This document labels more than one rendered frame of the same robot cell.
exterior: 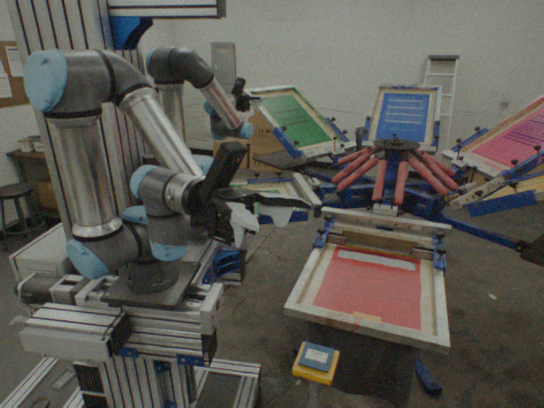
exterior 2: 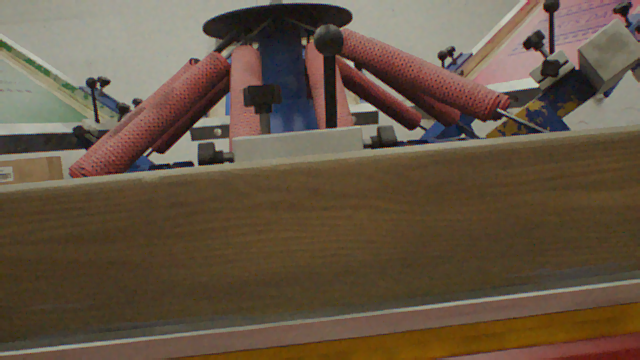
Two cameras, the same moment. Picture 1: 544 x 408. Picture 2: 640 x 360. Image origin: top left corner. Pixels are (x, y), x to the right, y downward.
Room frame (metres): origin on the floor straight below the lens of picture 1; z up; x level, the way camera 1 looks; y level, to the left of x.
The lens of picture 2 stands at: (1.38, -0.43, 1.07)
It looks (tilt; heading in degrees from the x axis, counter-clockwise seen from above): 4 degrees down; 336
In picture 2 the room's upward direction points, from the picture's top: 5 degrees counter-clockwise
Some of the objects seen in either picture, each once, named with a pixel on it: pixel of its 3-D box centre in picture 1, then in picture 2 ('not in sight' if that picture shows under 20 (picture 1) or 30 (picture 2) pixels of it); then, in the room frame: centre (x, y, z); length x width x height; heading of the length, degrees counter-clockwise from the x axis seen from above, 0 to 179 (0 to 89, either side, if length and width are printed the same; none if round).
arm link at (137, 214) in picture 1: (144, 230); not in sight; (0.94, 0.36, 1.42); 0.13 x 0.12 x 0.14; 145
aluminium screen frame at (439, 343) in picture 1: (372, 271); not in sight; (1.41, -0.46, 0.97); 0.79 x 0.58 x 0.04; 160
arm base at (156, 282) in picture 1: (151, 264); not in sight; (0.95, 0.36, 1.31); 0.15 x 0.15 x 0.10
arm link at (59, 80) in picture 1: (87, 173); not in sight; (0.84, 0.44, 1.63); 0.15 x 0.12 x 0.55; 145
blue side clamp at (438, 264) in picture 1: (437, 255); not in sight; (1.54, -0.80, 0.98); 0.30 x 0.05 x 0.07; 160
